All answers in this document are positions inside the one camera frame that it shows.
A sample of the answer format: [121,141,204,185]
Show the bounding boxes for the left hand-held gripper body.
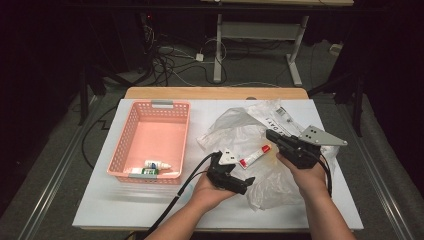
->
[205,148,246,194]

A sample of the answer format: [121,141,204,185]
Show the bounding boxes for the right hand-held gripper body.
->
[275,124,348,170]

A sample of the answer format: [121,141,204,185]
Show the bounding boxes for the red and white tube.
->
[238,144,272,170]

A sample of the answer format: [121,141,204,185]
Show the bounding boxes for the clear printed plastic bag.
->
[195,99,340,212]

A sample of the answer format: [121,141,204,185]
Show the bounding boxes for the pink perforated plastic basket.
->
[106,99,192,185]

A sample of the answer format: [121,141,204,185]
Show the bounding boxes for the person's left hand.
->
[189,171,236,214]

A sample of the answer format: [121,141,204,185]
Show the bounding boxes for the person's right hand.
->
[275,152,329,201]

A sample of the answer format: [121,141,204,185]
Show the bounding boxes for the white dropper bottle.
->
[143,159,173,171]

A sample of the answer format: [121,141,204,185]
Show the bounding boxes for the green and white box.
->
[131,167,160,176]

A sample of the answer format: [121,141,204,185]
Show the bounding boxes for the black metal stand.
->
[78,64,148,127]
[308,71,364,138]

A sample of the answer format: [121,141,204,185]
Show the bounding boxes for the white-legged desk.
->
[199,0,355,88]

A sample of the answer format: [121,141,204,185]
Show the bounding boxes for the white power strip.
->
[329,42,344,57]

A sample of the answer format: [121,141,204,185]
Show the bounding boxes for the white table cover board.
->
[72,98,364,231]

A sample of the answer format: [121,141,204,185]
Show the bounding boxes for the black device with red light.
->
[139,12,155,44]

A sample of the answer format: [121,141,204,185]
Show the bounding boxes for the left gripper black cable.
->
[124,151,221,240]

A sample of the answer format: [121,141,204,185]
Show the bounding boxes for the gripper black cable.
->
[316,153,334,198]
[124,151,221,240]

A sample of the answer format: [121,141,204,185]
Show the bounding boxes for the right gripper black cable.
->
[316,153,334,198]

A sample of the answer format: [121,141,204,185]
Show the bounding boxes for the aluminium floor rail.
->
[336,103,414,240]
[16,94,101,240]

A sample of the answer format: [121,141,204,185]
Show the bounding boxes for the tangle of floor cables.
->
[141,13,288,88]

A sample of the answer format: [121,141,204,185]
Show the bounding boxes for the black floor cable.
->
[81,105,118,169]

